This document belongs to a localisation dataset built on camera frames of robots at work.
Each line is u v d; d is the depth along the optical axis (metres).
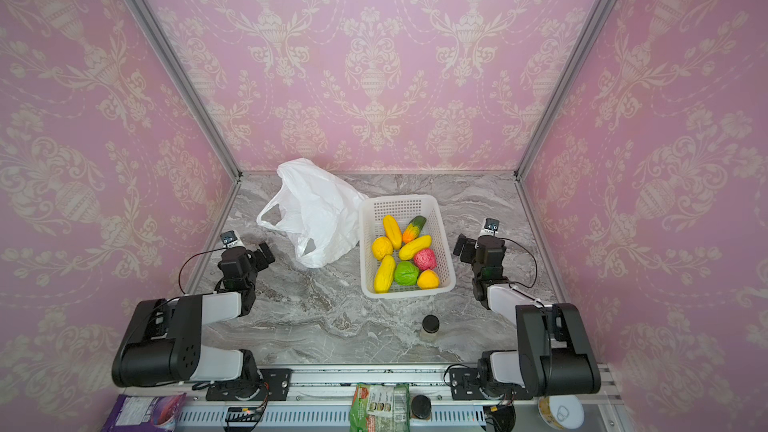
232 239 0.79
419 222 1.02
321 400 0.73
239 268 0.71
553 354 0.42
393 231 0.97
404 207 1.03
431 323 0.76
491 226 0.79
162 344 0.45
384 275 0.87
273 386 0.75
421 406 0.72
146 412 0.69
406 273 0.87
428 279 0.87
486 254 0.70
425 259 0.90
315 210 0.88
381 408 0.70
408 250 0.95
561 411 0.66
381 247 0.93
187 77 0.92
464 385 0.73
